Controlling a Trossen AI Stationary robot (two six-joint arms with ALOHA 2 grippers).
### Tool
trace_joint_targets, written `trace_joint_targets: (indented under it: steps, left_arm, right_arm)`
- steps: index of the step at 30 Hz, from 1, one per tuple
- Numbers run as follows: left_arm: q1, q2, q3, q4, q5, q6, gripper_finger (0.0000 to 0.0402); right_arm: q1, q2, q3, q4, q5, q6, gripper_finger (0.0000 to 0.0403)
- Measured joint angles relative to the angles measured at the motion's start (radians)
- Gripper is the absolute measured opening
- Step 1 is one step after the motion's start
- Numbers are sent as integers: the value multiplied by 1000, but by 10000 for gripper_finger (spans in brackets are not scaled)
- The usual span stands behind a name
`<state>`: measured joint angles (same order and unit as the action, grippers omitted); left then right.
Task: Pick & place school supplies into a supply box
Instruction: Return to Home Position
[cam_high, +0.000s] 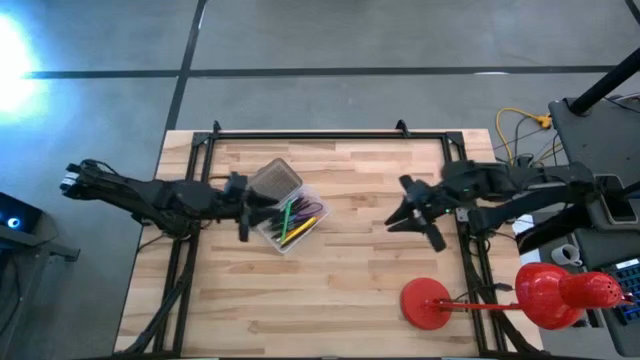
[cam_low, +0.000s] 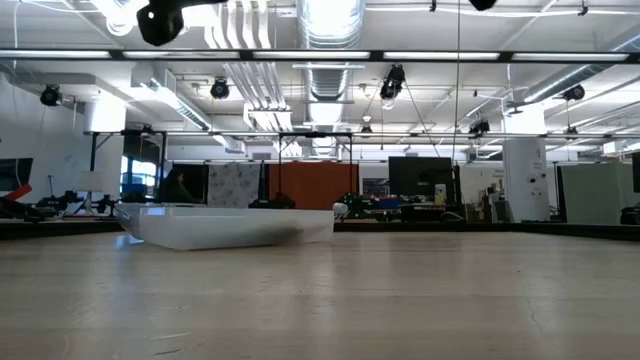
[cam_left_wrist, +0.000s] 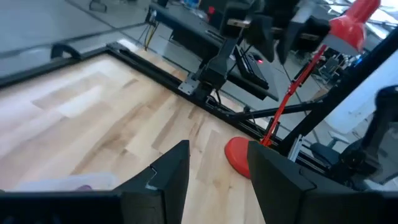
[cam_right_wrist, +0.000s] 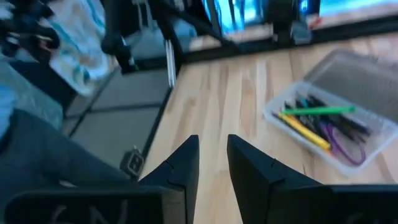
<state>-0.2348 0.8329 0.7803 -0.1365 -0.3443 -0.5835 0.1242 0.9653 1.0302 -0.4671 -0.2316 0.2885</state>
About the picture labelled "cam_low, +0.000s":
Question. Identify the black monitor edge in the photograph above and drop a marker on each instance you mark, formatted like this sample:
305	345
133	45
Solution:
636	172

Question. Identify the patterned grey partition panel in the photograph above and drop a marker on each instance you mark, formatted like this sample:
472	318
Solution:
232	185

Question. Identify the white round object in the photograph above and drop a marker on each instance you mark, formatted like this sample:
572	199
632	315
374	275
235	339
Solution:
340	209

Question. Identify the white round pillar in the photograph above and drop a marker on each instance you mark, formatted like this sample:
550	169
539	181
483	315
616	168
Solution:
525	180

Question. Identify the black overhead frame bar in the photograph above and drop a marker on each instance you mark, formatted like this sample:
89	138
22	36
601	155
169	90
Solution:
505	56

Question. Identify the black partition panel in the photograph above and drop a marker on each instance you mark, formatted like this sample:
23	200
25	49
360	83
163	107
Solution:
204	180

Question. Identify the red bar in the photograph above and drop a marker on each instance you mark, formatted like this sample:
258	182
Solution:
20	192

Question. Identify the grey translucent plastic supply box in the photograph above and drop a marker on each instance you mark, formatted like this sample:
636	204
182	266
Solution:
129	217

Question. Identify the yellow white bottle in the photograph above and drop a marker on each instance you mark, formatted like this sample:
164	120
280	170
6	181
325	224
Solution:
440	194

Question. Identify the silver slanted air duct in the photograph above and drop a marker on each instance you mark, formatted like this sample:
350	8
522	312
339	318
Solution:
560	82

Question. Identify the black background robot arm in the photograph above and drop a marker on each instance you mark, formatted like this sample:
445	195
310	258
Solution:
107	204
57	202

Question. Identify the person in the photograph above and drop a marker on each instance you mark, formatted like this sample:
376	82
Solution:
175	190

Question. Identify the orange partition panel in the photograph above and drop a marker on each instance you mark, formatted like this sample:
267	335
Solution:
315	185

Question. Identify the pale green partition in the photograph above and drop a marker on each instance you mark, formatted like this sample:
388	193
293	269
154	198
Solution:
595	192

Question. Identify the white shallow tray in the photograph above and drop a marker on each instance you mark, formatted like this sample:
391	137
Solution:
235	227

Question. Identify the silver round air duct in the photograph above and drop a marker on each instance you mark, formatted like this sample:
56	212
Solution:
327	80

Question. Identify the black table edge rail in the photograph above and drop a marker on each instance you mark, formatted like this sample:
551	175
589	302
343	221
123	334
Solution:
500	230

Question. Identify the black ceiling-hung camera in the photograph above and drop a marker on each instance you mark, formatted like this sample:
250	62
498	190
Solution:
480	127
219	89
392	82
574	93
51	96

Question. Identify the blue bin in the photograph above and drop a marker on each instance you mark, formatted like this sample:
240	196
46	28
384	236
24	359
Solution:
389	202

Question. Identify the large black monitor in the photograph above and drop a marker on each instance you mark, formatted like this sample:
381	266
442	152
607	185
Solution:
420	177

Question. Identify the dark framed sign board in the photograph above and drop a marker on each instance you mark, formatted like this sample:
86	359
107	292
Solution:
375	188

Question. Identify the black metal frame stand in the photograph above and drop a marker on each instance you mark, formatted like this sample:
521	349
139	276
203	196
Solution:
279	165

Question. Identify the black desk box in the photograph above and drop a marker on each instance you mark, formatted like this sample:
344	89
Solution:
425	213

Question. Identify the white table lamp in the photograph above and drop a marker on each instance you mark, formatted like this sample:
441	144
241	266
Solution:
91	181

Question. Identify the black dome-shaped equipment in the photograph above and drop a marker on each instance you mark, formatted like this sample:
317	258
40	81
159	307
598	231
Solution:
272	201

